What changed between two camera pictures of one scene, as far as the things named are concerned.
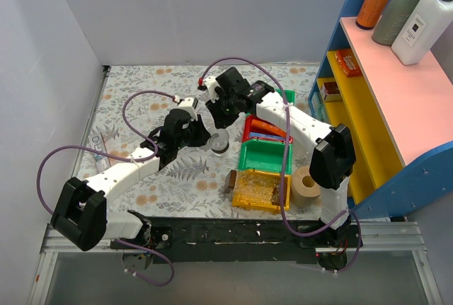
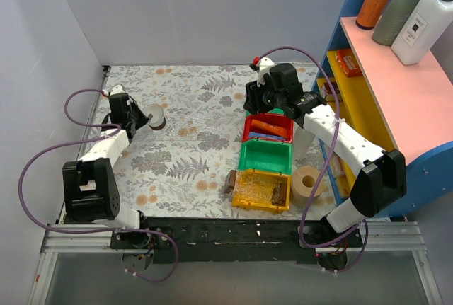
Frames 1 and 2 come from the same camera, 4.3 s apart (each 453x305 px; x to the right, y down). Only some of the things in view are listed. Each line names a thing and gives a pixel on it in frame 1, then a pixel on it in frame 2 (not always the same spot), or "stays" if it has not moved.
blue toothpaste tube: (266, 136) stays
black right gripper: (219, 113) to (255, 98)
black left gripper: (197, 131) to (138, 117)
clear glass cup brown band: (219, 142) to (155, 114)
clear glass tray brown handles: (253, 187) stays
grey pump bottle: (400, 5) stays
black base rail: (241, 239) stays
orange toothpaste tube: (259, 125) stays
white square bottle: (427, 20) stays
